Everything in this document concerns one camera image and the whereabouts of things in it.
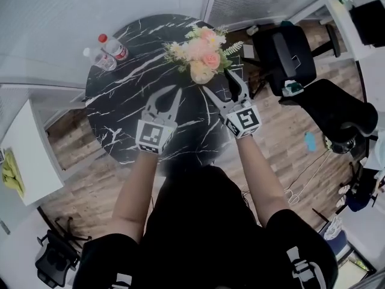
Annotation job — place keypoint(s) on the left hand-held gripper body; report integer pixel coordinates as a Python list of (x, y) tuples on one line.
[(150, 135)]

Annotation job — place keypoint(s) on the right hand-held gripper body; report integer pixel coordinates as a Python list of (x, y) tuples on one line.
[(245, 120)]

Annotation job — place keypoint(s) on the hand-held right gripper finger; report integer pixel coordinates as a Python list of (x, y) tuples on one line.
[(215, 99), (242, 86)]

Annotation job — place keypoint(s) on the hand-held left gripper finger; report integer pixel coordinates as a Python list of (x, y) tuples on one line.
[(177, 107), (152, 99)]

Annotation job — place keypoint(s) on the pink and cream flowers bouquet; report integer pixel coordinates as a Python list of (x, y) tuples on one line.
[(203, 54)]

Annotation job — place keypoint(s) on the person's right forearm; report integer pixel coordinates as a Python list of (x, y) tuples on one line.
[(260, 176)]

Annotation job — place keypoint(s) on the person's left forearm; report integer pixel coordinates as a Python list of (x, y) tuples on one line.
[(136, 191)]

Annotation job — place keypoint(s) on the black marble round table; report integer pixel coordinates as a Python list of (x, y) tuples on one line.
[(135, 80)]

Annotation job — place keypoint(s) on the white paper sheet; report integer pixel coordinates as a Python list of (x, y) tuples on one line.
[(248, 51)]

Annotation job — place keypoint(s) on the black office chair with armrests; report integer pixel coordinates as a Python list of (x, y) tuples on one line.
[(282, 56)]

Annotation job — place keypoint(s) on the green and white packet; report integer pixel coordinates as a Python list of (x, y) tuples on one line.
[(293, 87)]

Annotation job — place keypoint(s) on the red-capped plastic bottle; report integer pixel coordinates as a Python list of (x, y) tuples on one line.
[(115, 48)]

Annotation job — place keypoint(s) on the white-capped clear plastic bottle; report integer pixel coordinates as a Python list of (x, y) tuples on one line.
[(102, 59)]

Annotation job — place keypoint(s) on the blue cloth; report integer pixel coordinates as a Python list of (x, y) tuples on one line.
[(310, 141)]

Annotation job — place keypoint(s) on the black mesh-back office chair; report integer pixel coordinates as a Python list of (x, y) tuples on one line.
[(337, 110)]

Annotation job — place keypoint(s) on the person's black shirt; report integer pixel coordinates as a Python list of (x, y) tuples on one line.
[(207, 236)]

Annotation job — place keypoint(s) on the white long desk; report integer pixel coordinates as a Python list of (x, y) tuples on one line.
[(343, 26)]

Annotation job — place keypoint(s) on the black box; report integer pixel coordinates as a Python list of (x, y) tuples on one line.
[(370, 23)]

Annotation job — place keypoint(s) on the yellow cloth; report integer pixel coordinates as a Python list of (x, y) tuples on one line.
[(12, 173)]

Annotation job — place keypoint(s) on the black swivel chair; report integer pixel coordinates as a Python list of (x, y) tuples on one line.
[(57, 257)]

